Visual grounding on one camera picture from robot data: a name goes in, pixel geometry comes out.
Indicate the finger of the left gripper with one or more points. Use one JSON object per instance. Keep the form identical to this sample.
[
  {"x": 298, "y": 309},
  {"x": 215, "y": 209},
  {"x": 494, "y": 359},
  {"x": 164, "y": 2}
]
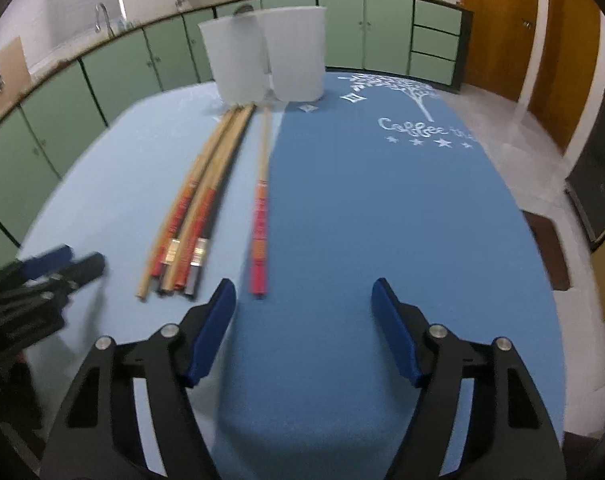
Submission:
[
  {"x": 77, "y": 269},
  {"x": 45, "y": 263}
]

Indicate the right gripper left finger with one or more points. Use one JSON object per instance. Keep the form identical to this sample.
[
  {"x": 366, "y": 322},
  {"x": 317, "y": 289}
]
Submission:
[{"x": 96, "y": 434}]

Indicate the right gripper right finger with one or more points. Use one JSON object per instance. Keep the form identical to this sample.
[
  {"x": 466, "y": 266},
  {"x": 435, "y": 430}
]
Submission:
[{"x": 510, "y": 433}]

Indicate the red patterned bamboo chopstick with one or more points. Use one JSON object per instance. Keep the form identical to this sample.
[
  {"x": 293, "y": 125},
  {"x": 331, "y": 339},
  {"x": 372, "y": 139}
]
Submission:
[{"x": 178, "y": 210}]

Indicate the black red chopstick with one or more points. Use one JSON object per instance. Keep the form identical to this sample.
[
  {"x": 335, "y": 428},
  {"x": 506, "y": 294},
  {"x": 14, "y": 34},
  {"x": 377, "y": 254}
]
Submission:
[{"x": 190, "y": 273}]

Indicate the plain bamboo chopstick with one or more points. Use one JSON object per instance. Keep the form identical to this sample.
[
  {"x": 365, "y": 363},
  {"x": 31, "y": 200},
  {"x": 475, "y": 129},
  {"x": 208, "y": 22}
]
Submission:
[{"x": 144, "y": 284}]

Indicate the pink bamboo chopstick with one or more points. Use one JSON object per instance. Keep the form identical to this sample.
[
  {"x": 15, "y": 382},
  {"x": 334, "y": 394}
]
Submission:
[{"x": 258, "y": 262}]

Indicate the dark wooden chopstick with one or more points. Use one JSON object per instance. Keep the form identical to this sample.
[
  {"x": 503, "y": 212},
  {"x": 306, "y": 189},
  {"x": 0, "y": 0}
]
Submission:
[{"x": 195, "y": 203}]

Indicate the bamboo chopstick red end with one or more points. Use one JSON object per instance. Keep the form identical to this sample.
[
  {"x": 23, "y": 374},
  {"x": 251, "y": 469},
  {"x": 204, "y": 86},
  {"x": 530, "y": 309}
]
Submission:
[{"x": 172, "y": 272}]

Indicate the silver metal spoon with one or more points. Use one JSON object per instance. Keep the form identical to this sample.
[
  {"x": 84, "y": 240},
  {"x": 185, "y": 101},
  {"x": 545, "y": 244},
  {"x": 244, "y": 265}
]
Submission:
[{"x": 243, "y": 9}]

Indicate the green lower kitchen cabinets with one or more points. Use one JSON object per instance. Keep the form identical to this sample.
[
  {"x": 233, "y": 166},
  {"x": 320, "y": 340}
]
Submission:
[{"x": 56, "y": 119}]

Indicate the cardboard box with picture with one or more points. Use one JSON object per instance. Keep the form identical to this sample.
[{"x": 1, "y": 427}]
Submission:
[{"x": 14, "y": 74}]

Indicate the brown wooden stool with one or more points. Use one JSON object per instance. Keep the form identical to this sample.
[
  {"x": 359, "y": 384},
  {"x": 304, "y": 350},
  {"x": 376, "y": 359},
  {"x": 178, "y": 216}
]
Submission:
[{"x": 550, "y": 248}]

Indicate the chrome sink faucet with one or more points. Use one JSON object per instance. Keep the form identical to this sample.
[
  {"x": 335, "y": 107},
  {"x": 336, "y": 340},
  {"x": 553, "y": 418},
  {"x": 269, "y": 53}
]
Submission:
[{"x": 102, "y": 21}]

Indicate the black glass cabinet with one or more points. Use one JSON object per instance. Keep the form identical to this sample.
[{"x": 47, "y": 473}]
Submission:
[{"x": 585, "y": 184}]

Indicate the dark blue table mat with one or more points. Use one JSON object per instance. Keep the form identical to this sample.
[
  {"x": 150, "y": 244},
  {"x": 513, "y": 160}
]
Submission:
[{"x": 372, "y": 184}]

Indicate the white two-compartment utensil holder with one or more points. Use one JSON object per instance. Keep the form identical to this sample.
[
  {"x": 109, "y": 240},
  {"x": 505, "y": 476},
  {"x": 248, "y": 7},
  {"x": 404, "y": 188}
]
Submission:
[{"x": 279, "y": 51}]

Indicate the right wooden door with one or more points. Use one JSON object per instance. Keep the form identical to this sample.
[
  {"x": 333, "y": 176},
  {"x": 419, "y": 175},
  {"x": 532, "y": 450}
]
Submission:
[{"x": 567, "y": 67}]

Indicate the wooden door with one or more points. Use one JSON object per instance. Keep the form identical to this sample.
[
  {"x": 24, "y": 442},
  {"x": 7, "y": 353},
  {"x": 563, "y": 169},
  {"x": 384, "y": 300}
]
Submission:
[
  {"x": 500, "y": 45},
  {"x": 567, "y": 67}
]

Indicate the left wooden door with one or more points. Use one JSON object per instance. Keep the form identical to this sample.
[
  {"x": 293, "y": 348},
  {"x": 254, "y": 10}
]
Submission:
[{"x": 500, "y": 45}]

